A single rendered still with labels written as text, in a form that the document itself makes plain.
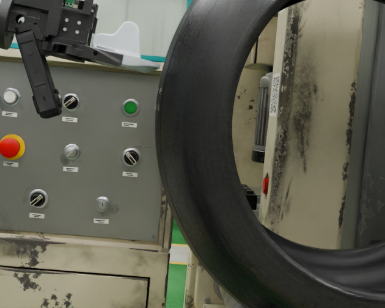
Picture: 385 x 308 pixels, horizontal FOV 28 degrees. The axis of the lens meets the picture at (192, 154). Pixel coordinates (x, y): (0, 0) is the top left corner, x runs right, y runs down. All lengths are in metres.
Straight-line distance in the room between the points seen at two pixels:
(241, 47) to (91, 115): 0.71
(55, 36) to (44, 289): 0.69
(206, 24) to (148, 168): 0.68
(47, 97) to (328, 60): 0.51
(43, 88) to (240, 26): 0.27
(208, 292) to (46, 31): 0.53
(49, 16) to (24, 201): 0.66
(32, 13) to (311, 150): 0.54
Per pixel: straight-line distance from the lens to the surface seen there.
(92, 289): 1.55
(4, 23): 1.00
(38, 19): 1.02
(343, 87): 1.31
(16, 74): 1.58
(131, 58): 0.99
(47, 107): 1.00
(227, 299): 1.15
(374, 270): 1.24
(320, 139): 1.30
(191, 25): 0.93
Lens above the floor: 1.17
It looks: 3 degrees down
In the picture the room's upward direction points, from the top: 5 degrees clockwise
